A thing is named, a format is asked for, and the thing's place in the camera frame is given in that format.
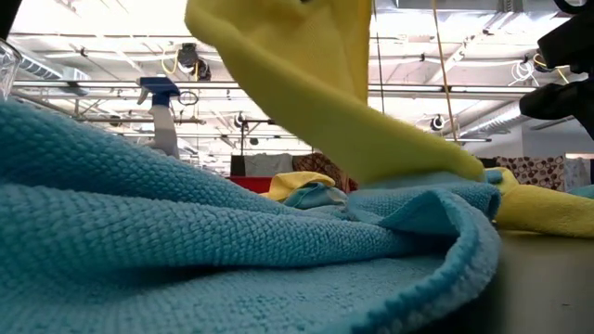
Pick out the clear plastic basket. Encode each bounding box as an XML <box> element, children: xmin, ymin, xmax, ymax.
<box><xmin>0</xmin><ymin>38</ymin><xmax>23</xmax><ymax>102</ymax></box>

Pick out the fluorescent ceiling light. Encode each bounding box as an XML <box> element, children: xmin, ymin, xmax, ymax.
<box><xmin>448</xmin><ymin>84</ymin><xmax>538</xmax><ymax>94</ymax></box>

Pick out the polka dot fabric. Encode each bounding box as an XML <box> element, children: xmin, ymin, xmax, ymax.
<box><xmin>494</xmin><ymin>155</ymin><xmax>565</xmax><ymax>192</ymax></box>

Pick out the black aluminium table frame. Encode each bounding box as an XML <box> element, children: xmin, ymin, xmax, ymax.
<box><xmin>0</xmin><ymin>0</ymin><xmax>23</xmax><ymax>41</ymax></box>

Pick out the spray bottle with blue trigger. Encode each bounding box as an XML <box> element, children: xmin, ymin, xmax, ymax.
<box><xmin>136</xmin><ymin>76</ymin><xmax>182</xmax><ymax>160</ymax></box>

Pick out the red storage bin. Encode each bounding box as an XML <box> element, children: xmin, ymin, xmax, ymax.
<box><xmin>226</xmin><ymin>174</ymin><xmax>275</xmax><ymax>195</ymax></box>

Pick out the silver ventilation duct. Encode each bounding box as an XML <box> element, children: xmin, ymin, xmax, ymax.
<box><xmin>458</xmin><ymin>99</ymin><xmax>549</xmax><ymax>138</ymax></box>
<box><xmin>18</xmin><ymin>58</ymin><xmax>92</xmax><ymax>96</ymax></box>

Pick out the brown patterned fabric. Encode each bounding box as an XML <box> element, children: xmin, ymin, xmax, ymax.
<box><xmin>291</xmin><ymin>152</ymin><xmax>358</xmax><ymax>192</ymax></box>

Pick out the yellow microfiber towel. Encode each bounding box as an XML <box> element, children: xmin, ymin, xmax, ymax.
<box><xmin>184</xmin><ymin>0</ymin><xmax>487</xmax><ymax>186</ymax></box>
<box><xmin>260</xmin><ymin>170</ymin><xmax>338</xmax><ymax>203</ymax></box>
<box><xmin>492</xmin><ymin>184</ymin><xmax>594</xmax><ymax>238</ymax></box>
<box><xmin>484</xmin><ymin>165</ymin><xmax>522</xmax><ymax>199</ymax></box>

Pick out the yellow extension cord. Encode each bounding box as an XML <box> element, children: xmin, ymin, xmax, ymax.
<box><xmin>430</xmin><ymin>0</ymin><xmax>461</xmax><ymax>143</ymax></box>

